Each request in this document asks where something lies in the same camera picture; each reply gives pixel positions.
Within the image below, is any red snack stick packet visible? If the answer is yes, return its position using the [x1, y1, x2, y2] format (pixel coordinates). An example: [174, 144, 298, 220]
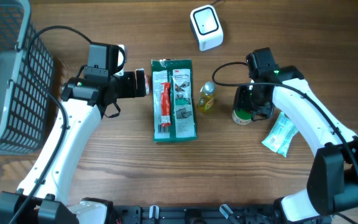
[161, 82, 171, 127]

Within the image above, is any green round can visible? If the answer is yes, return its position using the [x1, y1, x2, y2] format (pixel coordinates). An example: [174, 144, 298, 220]
[232, 86, 252, 125]

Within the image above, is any green 3M gloves package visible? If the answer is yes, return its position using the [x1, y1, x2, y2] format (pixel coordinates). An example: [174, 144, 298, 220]
[151, 59, 197, 142]

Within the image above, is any teal wet wipes pack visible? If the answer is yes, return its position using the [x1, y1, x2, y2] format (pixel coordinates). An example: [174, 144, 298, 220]
[262, 112, 298, 157]

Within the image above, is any yellow liquid soap bottle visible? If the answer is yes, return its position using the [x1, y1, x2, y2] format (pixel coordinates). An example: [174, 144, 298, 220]
[198, 82, 216, 112]

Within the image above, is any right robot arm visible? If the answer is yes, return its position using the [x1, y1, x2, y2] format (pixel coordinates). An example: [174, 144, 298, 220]
[246, 48, 358, 222]

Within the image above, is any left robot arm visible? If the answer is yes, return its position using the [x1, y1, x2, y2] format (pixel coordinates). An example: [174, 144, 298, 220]
[0, 42, 149, 223]

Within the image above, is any white barcode scanner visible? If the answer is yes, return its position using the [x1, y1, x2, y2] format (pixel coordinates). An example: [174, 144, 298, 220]
[190, 4, 224, 52]

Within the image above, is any grey plastic mesh basket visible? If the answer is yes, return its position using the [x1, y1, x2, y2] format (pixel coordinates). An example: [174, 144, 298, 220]
[0, 0, 54, 155]

